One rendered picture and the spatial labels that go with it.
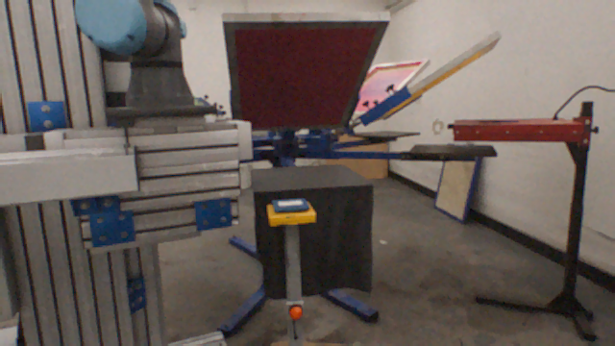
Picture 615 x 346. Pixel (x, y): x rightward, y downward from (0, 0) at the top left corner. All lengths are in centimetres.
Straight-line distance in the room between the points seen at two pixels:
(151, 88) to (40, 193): 30
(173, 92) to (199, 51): 514
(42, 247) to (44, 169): 40
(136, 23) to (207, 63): 524
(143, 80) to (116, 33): 16
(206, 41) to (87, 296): 513
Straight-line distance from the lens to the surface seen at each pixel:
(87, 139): 93
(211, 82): 601
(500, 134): 224
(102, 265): 120
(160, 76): 94
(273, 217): 106
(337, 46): 155
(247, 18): 142
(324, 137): 252
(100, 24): 83
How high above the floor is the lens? 126
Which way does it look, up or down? 11 degrees down
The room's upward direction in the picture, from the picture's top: 2 degrees counter-clockwise
